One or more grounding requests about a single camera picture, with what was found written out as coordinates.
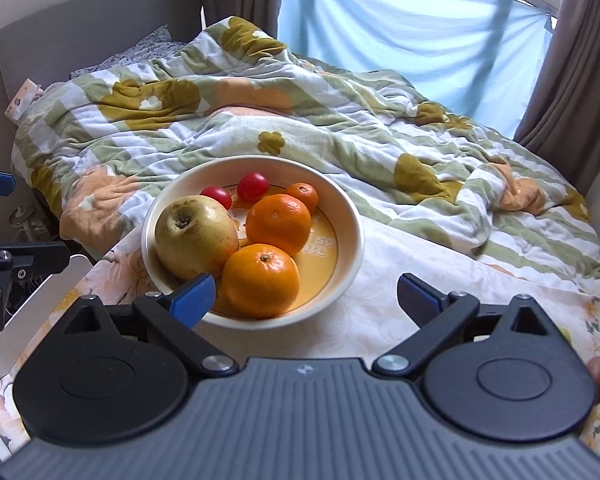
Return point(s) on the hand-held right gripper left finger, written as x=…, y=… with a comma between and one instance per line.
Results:
x=195, y=302

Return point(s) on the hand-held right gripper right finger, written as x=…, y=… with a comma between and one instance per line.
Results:
x=420, y=302

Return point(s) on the large yellow apple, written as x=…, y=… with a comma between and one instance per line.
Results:
x=195, y=240

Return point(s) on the large orange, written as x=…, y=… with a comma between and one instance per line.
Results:
x=260, y=282
x=278, y=225

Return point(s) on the cream bowl with chick print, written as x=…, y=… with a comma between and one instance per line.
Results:
x=330, y=260

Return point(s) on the red cherry tomato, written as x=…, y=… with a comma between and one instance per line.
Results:
x=252, y=186
x=216, y=197

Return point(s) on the small mandarin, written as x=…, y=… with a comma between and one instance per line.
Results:
x=302, y=197

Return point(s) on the glass jar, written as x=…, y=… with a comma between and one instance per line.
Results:
x=27, y=222

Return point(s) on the white floral tablecloth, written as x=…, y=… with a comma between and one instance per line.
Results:
x=430, y=260

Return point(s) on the tissue pack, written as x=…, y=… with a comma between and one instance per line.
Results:
x=22, y=100

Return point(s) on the grey bed headboard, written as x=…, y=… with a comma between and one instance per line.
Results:
x=55, y=30

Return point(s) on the grey patterned pillow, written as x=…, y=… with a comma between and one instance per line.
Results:
x=130, y=52

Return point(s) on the striped floral blanket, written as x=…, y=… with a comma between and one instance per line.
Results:
x=305, y=125

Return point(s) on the light blue window cloth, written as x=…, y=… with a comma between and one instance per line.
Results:
x=405, y=25

